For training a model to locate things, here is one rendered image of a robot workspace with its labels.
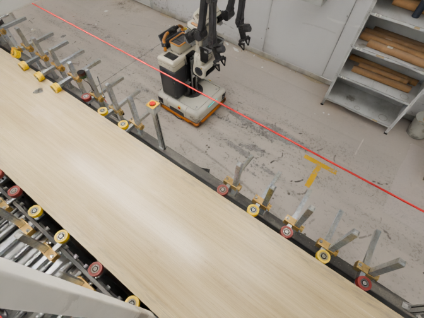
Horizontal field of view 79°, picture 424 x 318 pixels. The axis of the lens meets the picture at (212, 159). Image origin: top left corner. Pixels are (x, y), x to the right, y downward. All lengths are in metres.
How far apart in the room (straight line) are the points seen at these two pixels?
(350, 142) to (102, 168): 2.86
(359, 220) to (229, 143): 1.61
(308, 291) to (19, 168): 2.10
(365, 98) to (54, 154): 3.66
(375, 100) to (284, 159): 1.60
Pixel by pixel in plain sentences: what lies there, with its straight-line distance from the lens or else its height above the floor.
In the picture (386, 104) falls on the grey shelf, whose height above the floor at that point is 0.14.
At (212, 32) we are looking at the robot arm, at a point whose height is 1.32.
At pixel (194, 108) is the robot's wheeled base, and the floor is 0.28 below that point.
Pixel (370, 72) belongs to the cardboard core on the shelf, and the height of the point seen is 0.59.
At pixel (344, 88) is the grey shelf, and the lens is 4.12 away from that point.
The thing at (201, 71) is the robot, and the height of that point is 0.75.
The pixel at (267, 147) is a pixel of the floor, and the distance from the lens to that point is 3.21.
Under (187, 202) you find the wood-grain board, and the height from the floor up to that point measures 0.90.
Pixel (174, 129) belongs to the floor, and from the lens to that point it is 3.33.
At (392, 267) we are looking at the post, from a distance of 1.79.
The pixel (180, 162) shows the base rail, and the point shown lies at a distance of 2.18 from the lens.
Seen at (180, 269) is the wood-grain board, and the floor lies 0.90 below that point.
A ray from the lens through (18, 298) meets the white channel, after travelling 0.54.
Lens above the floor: 2.52
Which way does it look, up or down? 56 degrees down
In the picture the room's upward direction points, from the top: 2 degrees clockwise
